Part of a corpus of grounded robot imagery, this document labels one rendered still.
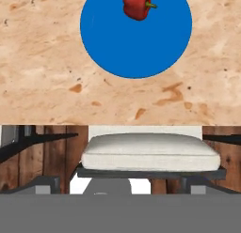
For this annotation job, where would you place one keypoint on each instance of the red bell pepper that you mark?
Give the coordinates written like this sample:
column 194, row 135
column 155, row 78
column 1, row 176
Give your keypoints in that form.
column 135, row 5

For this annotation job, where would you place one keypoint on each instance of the black stool frame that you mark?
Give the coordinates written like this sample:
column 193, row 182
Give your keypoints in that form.
column 224, row 139
column 34, row 140

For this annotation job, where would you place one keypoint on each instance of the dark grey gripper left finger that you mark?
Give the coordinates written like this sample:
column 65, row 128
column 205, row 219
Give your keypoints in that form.
column 52, row 184

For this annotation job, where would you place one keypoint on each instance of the stool with white cushion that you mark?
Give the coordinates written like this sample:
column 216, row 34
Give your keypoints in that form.
column 150, row 152

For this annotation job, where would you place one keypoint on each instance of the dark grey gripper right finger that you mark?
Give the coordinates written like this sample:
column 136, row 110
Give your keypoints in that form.
column 185, row 184

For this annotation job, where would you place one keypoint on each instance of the blue round plate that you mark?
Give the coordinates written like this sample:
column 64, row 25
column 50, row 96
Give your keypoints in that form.
column 131, row 45

